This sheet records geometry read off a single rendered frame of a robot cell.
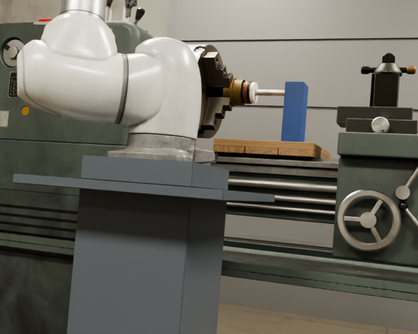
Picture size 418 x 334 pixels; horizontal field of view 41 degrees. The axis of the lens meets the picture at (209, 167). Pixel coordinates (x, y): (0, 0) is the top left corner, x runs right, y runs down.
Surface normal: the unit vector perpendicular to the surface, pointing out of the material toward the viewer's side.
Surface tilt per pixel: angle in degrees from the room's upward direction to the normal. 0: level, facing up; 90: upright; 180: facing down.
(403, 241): 90
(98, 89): 105
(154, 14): 90
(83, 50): 77
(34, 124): 90
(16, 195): 90
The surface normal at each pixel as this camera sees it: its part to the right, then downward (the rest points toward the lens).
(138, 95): 0.22, 0.11
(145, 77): 0.25, -0.13
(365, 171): -0.34, -0.07
